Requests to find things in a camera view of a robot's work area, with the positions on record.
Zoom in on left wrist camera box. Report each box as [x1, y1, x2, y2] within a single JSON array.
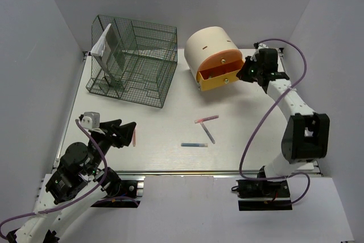
[[79, 112, 100, 130]]

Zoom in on green wire mesh organizer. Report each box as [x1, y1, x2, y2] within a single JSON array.
[[86, 15, 177, 108]]

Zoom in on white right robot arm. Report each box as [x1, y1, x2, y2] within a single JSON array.
[[237, 43, 330, 197]]

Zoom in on aluminium mounting rail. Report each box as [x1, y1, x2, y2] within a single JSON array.
[[115, 168, 322, 178]]

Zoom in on blue highlighter pen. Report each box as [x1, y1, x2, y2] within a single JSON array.
[[181, 143, 208, 148]]

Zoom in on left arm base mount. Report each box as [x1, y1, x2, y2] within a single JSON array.
[[92, 176, 145, 208]]

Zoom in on orange highlighter pen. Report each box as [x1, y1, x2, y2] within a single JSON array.
[[131, 130, 136, 147]]

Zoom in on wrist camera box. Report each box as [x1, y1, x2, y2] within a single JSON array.
[[254, 43, 268, 54], [79, 112, 100, 130]]

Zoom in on pink purple highlighter pen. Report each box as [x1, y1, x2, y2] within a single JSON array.
[[195, 115, 219, 123]]

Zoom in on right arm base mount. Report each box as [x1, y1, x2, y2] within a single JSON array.
[[231, 179, 292, 212]]

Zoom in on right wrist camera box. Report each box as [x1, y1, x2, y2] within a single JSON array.
[[254, 43, 268, 54]]

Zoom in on round drawer organizer box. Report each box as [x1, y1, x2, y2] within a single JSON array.
[[184, 26, 244, 91]]

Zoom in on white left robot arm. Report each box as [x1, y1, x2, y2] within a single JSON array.
[[1, 112, 139, 242]]

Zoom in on Canon manual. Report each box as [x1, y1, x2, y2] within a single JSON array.
[[91, 23, 126, 90]]

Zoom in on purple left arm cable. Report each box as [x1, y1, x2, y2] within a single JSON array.
[[0, 117, 140, 237]]

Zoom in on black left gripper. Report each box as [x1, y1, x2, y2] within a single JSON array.
[[87, 118, 137, 174]]

